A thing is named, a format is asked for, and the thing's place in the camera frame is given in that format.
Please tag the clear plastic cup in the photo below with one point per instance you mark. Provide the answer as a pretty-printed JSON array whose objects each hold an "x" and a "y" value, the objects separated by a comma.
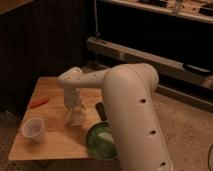
[{"x": 34, "y": 129}]

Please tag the dark brown bar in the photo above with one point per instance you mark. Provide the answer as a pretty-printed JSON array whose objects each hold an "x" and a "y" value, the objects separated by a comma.
[{"x": 100, "y": 109}]

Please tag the grey metal rail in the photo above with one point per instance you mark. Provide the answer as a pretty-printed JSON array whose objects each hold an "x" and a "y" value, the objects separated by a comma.
[{"x": 164, "y": 66}]

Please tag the green bowl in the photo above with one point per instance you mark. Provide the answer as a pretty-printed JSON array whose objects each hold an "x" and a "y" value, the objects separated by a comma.
[{"x": 100, "y": 143}]

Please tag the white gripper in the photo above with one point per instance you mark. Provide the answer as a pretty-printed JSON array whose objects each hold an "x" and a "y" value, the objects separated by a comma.
[{"x": 71, "y": 99}]

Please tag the background shelf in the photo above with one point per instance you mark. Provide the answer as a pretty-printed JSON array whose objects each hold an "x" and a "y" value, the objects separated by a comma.
[{"x": 187, "y": 9}]

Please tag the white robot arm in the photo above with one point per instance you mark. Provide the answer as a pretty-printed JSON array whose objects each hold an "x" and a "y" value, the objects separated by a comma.
[{"x": 126, "y": 92}]

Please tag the wooden table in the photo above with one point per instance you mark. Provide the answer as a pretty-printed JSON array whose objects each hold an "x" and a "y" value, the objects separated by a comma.
[{"x": 61, "y": 141}]

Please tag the orange carrot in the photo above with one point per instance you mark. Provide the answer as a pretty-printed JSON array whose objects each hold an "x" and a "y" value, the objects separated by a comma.
[{"x": 36, "y": 103}]

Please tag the white sponge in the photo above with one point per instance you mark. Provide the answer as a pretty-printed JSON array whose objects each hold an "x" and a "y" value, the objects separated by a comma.
[{"x": 75, "y": 120}]

